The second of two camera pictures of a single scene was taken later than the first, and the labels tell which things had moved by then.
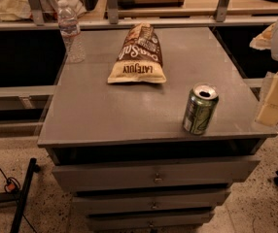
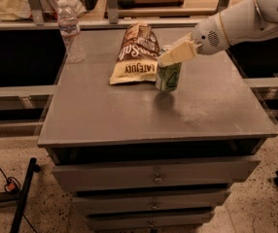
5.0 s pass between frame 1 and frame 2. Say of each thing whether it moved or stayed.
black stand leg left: stayed
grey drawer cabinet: stayed
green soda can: moved
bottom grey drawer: stayed
